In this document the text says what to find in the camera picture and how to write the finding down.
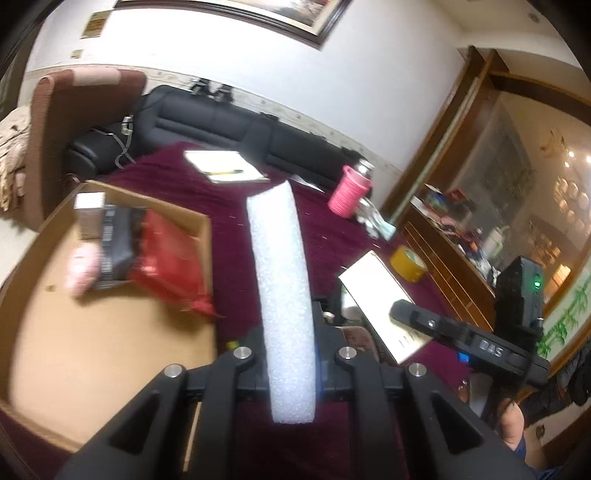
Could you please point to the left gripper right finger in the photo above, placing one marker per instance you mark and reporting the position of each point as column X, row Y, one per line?
column 406, row 414

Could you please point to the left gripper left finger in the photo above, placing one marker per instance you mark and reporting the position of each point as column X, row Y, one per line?
column 178, row 426

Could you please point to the clear cartoon pencil case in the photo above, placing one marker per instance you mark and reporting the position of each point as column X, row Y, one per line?
column 353, row 336

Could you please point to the white foam block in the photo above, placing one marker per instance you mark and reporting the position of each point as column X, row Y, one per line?
column 285, row 302

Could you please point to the red foil pouch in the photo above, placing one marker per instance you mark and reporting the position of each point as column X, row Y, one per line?
column 168, row 267

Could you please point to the white green medicine box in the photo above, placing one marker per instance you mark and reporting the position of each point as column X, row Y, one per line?
column 375, row 290

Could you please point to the pink fluffy pompom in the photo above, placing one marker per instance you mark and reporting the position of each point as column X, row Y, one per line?
column 83, row 268

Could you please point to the black snack packet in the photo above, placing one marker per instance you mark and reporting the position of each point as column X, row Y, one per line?
column 121, row 232

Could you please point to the small white carton box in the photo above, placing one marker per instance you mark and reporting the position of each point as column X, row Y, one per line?
column 89, row 211

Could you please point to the person's right hand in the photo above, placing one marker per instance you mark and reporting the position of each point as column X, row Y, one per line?
column 511, row 427

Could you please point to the wooden cluttered counter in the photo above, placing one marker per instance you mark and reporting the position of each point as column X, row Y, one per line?
column 432, row 236

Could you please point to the white tumbler with straw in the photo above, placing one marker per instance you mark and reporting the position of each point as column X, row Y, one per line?
column 494, row 243

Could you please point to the yellow tape roll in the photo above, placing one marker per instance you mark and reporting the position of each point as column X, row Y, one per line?
column 409, row 265

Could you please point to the cardboard box tray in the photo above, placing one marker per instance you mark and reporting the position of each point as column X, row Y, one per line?
column 69, row 365

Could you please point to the white gloves pile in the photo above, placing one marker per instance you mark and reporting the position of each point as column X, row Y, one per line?
column 370, row 217

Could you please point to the yellow black pen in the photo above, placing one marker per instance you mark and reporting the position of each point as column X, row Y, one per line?
column 224, row 173

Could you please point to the white notebook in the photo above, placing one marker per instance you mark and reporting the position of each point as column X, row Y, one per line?
column 219, row 160

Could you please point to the pink knitted sleeve bottle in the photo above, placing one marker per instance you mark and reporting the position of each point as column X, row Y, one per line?
column 355, row 183

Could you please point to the black leather sofa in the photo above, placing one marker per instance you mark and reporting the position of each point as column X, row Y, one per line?
column 168, row 115

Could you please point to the brown armchair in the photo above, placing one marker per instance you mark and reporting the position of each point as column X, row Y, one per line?
column 65, row 105

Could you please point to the framed horse painting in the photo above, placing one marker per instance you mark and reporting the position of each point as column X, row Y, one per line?
column 308, row 21

